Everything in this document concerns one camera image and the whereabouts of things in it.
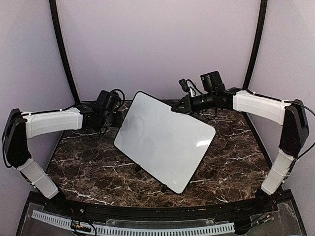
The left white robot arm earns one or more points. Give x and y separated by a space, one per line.
21 126

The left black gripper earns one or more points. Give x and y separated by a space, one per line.
118 123

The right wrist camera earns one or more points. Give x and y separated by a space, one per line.
189 87

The grey slotted cable duct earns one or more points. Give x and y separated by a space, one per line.
136 228

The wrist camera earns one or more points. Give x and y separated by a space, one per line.
120 97
189 87

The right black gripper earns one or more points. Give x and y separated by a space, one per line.
187 104

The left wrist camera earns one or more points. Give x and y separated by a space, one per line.
120 97

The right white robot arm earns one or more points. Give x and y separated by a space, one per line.
290 115

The right black frame post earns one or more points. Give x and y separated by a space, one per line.
256 43

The white whiteboard black frame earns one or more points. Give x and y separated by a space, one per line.
167 145

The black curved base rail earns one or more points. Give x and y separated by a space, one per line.
228 211

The black frame post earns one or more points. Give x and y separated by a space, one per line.
62 50
256 43

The left black frame post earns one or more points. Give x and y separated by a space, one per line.
62 50

